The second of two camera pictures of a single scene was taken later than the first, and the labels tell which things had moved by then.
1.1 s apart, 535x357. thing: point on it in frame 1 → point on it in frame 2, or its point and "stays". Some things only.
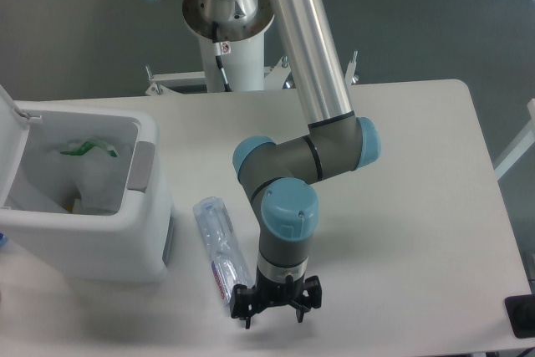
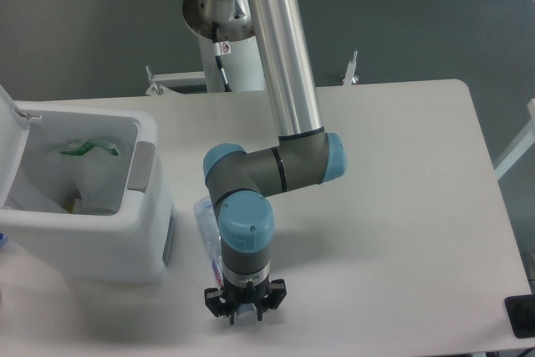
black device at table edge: (521, 313) stays
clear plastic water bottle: (227, 263) stays
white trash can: (84, 193) stays
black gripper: (268, 294) → (236, 293)
